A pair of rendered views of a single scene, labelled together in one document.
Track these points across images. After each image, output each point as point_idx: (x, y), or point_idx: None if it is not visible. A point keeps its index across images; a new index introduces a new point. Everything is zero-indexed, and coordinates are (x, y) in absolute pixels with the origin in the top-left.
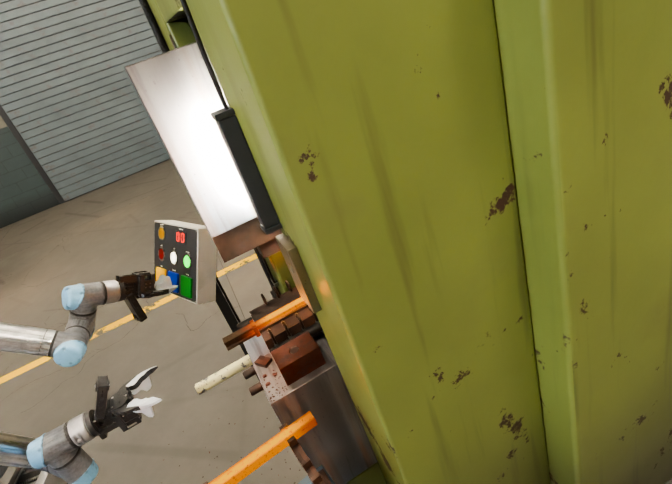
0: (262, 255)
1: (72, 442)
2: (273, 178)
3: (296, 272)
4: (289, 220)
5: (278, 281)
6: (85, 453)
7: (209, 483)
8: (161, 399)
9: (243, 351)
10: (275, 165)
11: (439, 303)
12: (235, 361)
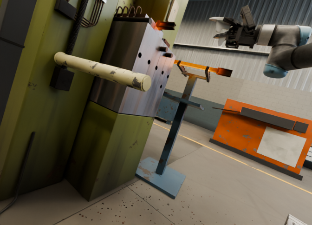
0: None
1: (269, 39)
2: None
3: (176, 13)
4: (181, 1)
5: (107, 0)
6: (269, 55)
7: (206, 66)
8: (213, 37)
9: (14, 77)
10: None
11: None
12: (102, 64)
